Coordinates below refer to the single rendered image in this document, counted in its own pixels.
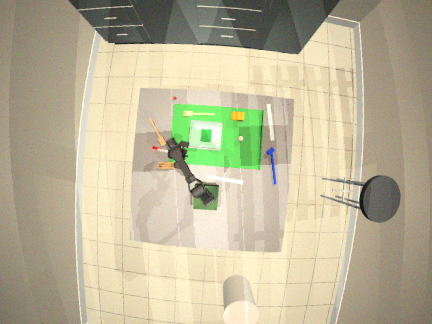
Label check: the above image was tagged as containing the blue putter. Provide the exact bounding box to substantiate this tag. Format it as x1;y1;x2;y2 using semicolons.
266;147;277;184

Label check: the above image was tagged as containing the yellow block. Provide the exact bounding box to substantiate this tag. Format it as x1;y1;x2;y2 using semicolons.
232;112;244;122

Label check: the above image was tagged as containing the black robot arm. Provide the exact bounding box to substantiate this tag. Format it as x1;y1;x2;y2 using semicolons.
166;137;216;206

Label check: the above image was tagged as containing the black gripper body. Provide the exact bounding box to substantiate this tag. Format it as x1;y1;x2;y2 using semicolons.
173;140;189;169

